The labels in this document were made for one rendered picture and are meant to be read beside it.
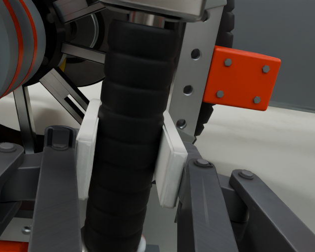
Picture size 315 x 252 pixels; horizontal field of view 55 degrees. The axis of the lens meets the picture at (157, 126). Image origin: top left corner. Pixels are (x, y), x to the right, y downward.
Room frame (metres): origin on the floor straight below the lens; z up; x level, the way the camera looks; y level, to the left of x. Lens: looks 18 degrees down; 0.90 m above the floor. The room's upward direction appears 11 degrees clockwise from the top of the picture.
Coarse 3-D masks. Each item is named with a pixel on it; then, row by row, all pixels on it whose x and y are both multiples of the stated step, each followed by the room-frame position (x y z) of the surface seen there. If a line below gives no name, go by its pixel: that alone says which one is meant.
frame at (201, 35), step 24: (216, 0) 0.37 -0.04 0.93; (192, 24) 0.37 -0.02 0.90; (216, 24) 0.38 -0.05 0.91; (192, 48) 0.37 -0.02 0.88; (192, 72) 0.37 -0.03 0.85; (168, 96) 0.39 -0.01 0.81; (192, 96) 0.38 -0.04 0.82; (192, 120) 0.38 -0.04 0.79; (24, 216) 0.35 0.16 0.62; (24, 240) 0.34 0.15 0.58
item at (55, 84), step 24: (48, 0) 0.45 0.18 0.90; (72, 0) 0.45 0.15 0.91; (48, 24) 0.48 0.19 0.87; (168, 24) 0.51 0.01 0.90; (48, 48) 0.48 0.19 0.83; (72, 48) 0.45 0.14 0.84; (48, 72) 0.45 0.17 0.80; (24, 96) 0.44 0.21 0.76; (72, 96) 0.45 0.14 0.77; (24, 120) 0.44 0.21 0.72; (24, 144) 0.44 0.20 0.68
